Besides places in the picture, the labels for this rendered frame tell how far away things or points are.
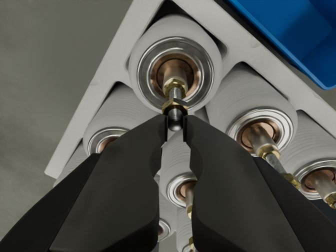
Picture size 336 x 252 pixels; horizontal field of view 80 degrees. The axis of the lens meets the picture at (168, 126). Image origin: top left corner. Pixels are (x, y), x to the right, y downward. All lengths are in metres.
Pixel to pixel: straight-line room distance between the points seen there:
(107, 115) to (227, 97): 0.14
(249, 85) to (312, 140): 0.12
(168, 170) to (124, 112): 0.10
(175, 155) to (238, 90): 0.12
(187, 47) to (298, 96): 0.19
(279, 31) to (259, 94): 0.27
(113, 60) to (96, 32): 0.20
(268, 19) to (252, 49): 0.20
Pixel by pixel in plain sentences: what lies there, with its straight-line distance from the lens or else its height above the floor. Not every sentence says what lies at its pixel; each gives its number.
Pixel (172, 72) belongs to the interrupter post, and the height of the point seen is 0.27.
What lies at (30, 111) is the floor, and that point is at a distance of 0.62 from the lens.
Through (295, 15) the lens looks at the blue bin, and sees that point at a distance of 0.50.
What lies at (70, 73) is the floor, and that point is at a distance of 0.52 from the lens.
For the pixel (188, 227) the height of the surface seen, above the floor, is 0.23.
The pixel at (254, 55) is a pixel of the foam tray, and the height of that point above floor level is 0.18.
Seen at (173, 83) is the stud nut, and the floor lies 0.29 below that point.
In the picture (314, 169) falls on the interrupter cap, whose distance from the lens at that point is 0.32.
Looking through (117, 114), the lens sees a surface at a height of 0.24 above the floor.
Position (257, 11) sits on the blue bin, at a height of 0.00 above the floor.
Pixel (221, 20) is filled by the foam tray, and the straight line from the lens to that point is 0.27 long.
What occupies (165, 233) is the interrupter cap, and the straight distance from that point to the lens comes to 0.38.
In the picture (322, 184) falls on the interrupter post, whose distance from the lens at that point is 0.32.
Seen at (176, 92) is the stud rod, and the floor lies 0.30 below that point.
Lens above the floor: 0.45
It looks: 58 degrees down
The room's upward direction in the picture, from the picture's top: 177 degrees counter-clockwise
